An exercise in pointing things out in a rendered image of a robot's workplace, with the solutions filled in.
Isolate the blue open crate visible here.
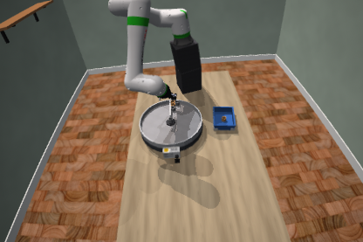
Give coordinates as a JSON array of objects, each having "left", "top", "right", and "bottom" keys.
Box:
[{"left": 213, "top": 107, "right": 236, "bottom": 131}]

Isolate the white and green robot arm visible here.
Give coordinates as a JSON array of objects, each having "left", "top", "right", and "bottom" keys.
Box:
[{"left": 108, "top": 0, "right": 193, "bottom": 100}]

